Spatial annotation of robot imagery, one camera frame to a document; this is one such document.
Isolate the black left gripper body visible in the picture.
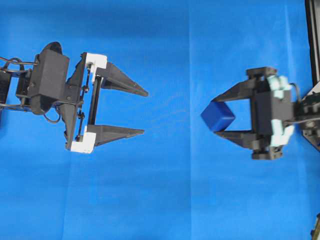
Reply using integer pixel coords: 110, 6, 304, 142
58, 52, 108, 153

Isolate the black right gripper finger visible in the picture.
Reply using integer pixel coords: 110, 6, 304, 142
212, 79, 256, 102
214, 130, 260, 150

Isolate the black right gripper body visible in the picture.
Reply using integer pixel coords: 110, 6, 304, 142
246, 67, 295, 160

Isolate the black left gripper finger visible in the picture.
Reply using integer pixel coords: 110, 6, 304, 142
96, 62, 149, 97
86, 124, 145, 148

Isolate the blue block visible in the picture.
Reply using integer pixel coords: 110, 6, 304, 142
200, 100, 236, 132

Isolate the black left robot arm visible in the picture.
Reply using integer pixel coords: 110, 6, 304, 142
0, 49, 148, 154

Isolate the blue table cloth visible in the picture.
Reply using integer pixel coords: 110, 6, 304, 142
0, 0, 320, 240

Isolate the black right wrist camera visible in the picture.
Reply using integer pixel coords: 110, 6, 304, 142
254, 89, 295, 137

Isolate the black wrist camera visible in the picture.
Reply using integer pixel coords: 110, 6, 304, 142
254, 89, 295, 137
27, 41, 70, 115

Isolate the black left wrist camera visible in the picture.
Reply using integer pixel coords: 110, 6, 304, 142
27, 41, 70, 115

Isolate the black aluminium table frame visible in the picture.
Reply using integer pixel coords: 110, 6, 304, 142
304, 0, 320, 87

